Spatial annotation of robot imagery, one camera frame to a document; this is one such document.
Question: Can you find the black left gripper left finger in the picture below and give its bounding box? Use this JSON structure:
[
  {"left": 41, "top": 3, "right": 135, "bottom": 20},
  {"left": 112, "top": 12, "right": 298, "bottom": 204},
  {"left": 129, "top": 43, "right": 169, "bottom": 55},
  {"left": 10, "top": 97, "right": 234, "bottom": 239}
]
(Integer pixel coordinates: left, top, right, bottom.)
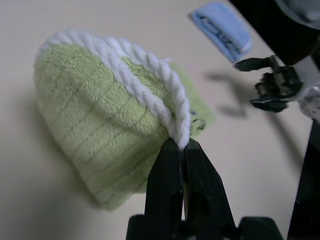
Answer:
[{"left": 144, "top": 137, "right": 185, "bottom": 225}]

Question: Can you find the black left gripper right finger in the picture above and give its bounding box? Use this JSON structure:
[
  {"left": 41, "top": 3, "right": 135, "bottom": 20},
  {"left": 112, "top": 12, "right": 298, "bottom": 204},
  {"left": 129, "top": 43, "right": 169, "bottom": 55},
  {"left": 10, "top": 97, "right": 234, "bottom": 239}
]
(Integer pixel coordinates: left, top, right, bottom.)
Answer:
[{"left": 183, "top": 138, "right": 238, "bottom": 227}]

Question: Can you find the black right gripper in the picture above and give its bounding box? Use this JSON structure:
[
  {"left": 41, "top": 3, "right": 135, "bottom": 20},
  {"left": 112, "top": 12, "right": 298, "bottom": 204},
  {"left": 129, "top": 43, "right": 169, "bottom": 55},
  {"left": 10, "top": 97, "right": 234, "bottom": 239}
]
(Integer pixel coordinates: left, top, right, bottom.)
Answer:
[{"left": 233, "top": 56, "right": 303, "bottom": 113}]

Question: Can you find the green towel with white trim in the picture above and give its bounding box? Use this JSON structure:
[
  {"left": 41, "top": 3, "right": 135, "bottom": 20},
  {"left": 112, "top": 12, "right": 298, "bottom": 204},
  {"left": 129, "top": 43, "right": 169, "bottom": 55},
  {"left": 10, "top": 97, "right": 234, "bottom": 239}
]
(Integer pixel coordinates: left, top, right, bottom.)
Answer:
[{"left": 33, "top": 28, "right": 217, "bottom": 212}]

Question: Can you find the folded light blue towel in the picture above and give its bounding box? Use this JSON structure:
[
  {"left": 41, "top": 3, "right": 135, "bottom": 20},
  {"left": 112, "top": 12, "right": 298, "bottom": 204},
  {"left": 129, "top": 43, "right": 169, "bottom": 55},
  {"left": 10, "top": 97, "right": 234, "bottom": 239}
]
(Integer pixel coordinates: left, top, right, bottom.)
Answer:
[{"left": 191, "top": 1, "right": 253, "bottom": 64}]

